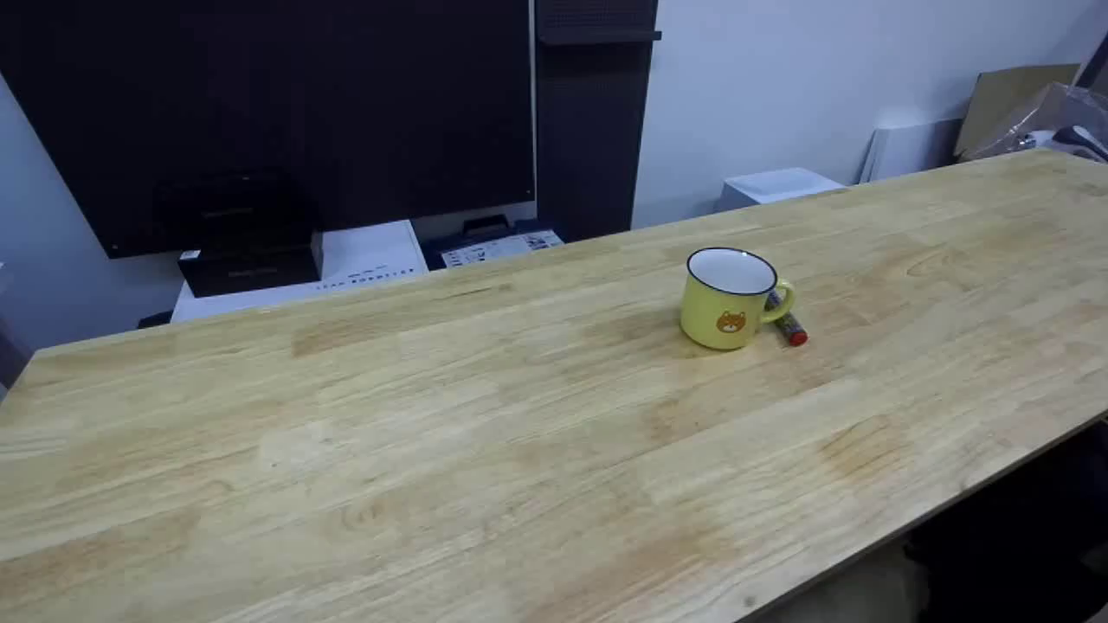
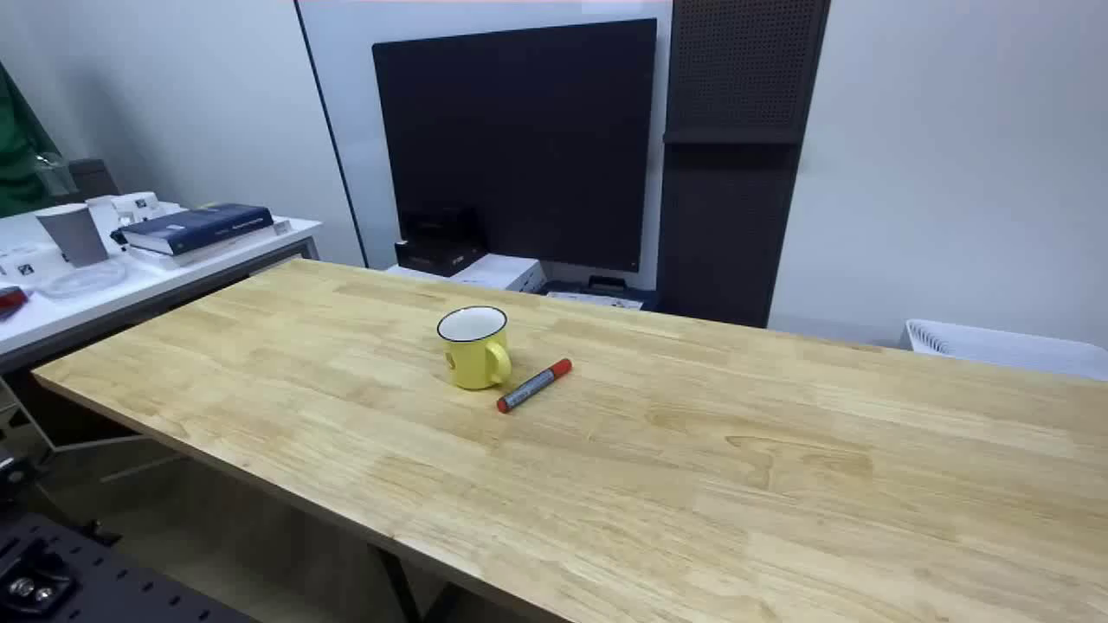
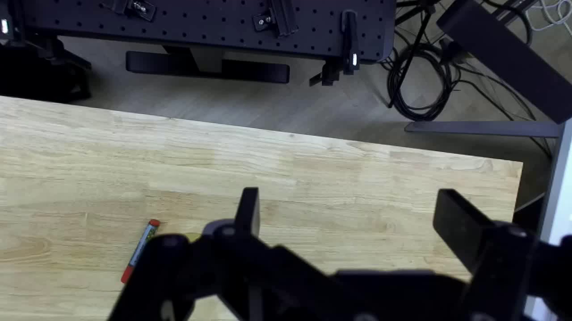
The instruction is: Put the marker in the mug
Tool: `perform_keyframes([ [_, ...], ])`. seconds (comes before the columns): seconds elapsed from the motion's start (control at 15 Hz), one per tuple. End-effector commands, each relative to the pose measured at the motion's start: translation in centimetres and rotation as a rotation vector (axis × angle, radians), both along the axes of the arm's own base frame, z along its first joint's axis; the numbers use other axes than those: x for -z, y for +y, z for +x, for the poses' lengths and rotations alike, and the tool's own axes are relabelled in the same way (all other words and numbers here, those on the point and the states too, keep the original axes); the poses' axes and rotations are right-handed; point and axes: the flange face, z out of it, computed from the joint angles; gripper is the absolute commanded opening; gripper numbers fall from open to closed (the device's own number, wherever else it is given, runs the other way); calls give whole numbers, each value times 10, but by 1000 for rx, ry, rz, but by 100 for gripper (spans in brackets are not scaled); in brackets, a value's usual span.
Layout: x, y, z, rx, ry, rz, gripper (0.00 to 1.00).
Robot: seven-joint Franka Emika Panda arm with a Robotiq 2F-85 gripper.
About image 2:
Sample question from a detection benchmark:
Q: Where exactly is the white side table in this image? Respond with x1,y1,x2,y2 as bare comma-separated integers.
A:
0,187,326,375

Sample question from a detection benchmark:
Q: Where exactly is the grey metal table frame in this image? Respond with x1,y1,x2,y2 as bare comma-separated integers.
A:
0,376,188,488

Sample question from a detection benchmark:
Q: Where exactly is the black box under monitor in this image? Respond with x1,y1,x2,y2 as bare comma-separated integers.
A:
391,210,488,276

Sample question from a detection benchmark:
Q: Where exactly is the dark brown tall panel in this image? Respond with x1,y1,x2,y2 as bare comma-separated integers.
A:
656,0,833,329

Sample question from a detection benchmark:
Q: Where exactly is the white cardboard box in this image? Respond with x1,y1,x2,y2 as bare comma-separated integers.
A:
446,252,551,293

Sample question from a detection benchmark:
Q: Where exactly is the dark blue book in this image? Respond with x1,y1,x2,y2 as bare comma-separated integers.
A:
112,199,276,259

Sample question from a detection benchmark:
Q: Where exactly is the white printed booklet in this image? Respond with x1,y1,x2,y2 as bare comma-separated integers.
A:
544,276,652,310

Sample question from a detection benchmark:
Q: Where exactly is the red and grey marker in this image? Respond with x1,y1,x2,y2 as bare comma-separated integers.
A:
495,356,578,416

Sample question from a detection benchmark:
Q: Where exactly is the yellow enamel mug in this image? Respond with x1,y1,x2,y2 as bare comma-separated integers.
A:
433,302,515,393

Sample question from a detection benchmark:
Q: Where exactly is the thin black wall cable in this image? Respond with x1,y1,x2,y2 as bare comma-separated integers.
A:
290,0,369,271

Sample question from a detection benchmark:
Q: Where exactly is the small grey box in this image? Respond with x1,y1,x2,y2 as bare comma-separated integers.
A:
35,203,115,271

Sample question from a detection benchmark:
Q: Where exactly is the clear round dish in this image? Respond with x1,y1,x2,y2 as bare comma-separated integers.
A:
39,257,133,302

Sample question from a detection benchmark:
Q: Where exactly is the large black monitor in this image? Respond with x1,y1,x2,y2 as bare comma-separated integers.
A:
369,14,663,276

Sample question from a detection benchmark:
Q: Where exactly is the black perforated board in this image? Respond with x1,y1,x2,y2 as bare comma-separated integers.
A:
0,512,253,623

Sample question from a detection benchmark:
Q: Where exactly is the green object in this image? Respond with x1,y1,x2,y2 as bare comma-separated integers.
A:
0,61,61,221

